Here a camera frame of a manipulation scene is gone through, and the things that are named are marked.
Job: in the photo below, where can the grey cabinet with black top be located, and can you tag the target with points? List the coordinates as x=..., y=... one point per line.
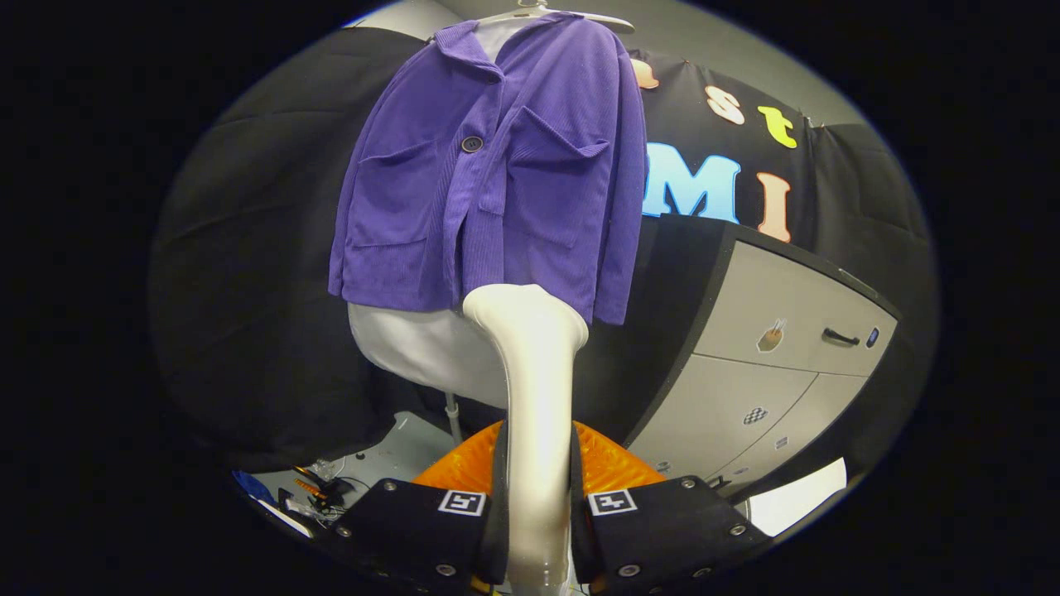
x=745, y=397

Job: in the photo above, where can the white mannequin torso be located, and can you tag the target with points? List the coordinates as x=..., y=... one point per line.
x=414, y=348

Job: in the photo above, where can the purple jacket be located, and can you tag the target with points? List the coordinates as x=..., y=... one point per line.
x=538, y=182

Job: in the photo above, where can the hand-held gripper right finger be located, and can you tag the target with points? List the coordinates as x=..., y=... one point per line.
x=662, y=530

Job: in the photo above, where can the blue object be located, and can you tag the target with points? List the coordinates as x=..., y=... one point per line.
x=251, y=486

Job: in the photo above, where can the white mannequin stand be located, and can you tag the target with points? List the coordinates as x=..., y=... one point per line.
x=453, y=418

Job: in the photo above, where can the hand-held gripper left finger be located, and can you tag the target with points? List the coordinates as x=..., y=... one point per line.
x=414, y=530

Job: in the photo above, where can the white clothes hanger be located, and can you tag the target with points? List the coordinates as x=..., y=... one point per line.
x=596, y=18

